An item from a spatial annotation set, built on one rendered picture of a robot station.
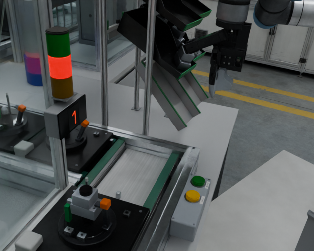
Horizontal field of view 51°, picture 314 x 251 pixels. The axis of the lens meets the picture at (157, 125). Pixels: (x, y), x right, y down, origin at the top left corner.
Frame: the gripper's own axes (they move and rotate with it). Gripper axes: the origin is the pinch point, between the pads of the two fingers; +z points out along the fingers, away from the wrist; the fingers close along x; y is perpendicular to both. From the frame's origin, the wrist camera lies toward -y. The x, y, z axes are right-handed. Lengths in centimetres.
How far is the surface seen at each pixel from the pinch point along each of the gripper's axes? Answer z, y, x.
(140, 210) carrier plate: 26.1, -10.1, -25.3
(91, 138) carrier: 26.2, -38.8, 0.1
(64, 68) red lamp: -10.2, -29.8, -25.5
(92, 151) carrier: 26.2, -34.8, -6.4
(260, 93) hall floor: 123, 19, 300
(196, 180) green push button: 26.1, 0.9, -7.3
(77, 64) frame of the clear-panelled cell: 35, -93, 80
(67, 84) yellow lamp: -6.3, -29.6, -25.2
